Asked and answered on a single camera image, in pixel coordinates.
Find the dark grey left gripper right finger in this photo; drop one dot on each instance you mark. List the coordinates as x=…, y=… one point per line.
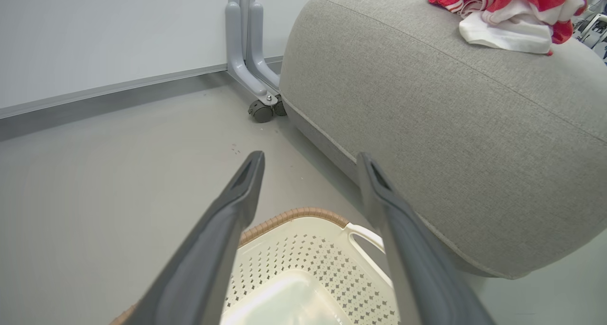
x=408, y=258

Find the red and white garment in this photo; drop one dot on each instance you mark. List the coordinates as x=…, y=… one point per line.
x=512, y=31

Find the grey partition bottom rail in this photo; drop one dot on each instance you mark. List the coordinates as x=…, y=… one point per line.
x=118, y=85

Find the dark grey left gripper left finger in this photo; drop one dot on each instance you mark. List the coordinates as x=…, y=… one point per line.
x=213, y=249

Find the black caster wheel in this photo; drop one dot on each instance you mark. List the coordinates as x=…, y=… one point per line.
x=261, y=111
x=280, y=106

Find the grey fabric sofa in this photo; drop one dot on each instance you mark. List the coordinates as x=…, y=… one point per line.
x=450, y=125

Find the grey double partition stand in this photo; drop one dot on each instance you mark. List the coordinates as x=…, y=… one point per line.
x=234, y=54

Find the white perforated laundry basket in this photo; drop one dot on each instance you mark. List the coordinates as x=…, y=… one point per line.
x=308, y=254

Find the white metal background rack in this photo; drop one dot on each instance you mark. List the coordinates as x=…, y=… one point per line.
x=593, y=31

